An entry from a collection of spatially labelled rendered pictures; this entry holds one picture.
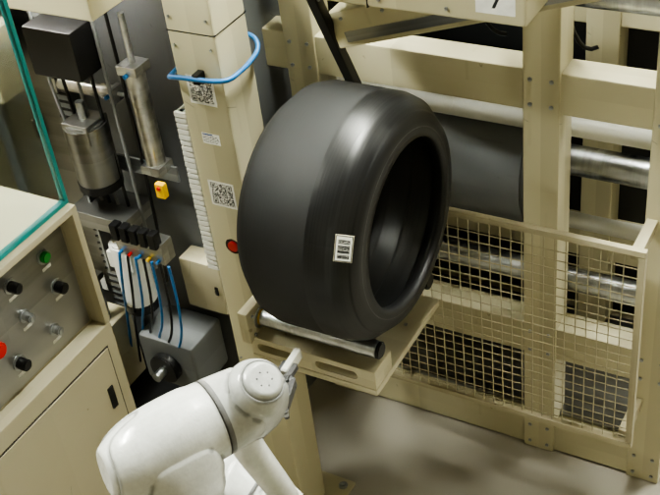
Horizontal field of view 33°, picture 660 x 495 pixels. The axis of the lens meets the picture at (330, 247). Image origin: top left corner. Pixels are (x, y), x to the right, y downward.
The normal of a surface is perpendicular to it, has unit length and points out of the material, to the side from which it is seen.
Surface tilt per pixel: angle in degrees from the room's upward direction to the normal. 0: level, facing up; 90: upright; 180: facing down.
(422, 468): 0
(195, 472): 67
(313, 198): 49
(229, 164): 90
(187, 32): 90
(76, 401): 90
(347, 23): 90
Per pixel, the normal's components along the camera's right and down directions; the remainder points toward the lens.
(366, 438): -0.11, -0.79
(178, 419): 0.16, -0.49
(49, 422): 0.87, 0.21
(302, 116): -0.22, -0.63
